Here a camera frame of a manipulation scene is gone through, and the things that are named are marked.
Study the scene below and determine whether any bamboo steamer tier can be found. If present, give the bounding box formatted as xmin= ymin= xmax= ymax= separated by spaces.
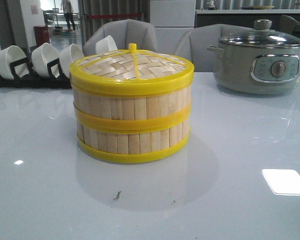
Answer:
xmin=77 ymin=119 xmax=190 ymax=164
xmin=72 ymin=85 xmax=191 ymax=134

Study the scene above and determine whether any woven bamboo steamer lid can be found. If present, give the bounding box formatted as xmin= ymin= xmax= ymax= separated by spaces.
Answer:
xmin=69 ymin=43 xmax=194 ymax=97

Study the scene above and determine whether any right grey upholstered chair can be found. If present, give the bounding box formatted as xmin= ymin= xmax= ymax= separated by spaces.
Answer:
xmin=174 ymin=24 xmax=249 ymax=72

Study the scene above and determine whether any grey upholstered chair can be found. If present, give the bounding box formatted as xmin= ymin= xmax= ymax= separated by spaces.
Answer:
xmin=174 ymin=24 xmax=249 ymax=72
xmin=82 ymin=19 xmax=158 ymax=56

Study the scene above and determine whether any white ceramic bowl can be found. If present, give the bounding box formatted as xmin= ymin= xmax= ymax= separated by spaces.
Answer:
xmin=0 ymin=45 xmax=26 ymax=80
xmin=31 ymin=43 xmax=59 ymax=78
xmin=95 ymin=35 xmax=118 ymax=54
xmin=59 ymin=43 xmax=84 ymax=79

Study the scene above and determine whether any left grey upholstered chair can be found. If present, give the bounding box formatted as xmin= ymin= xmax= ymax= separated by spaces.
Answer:
xmin=82 ymin=19 xmax=158 ymax=56

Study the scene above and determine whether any white cabinet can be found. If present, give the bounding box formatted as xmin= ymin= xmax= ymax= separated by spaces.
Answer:
xmin=149 ymin=0 xmax=196 ymax=55

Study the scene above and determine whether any grey-green electric cooking pot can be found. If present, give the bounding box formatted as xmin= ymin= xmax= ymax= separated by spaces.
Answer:
xmin=207 ymin=43 xmax=300 ymax=95

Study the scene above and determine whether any red bin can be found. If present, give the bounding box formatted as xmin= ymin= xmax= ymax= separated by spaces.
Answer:
xmin=33 ymin=25 xmax=50 ymax=47

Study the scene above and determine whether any black bowl rack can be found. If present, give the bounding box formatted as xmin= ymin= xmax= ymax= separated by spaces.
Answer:
xmin=0 ymin=57 xmax=71 ymax=89

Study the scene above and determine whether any person in background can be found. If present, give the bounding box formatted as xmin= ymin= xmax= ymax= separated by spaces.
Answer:
xmin=61 ymin=0 xmax=76 ymax=32

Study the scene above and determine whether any glass pot lid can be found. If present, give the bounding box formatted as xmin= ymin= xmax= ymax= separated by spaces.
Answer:
xmin=219 ymin=19 xmax=300 ymax=48

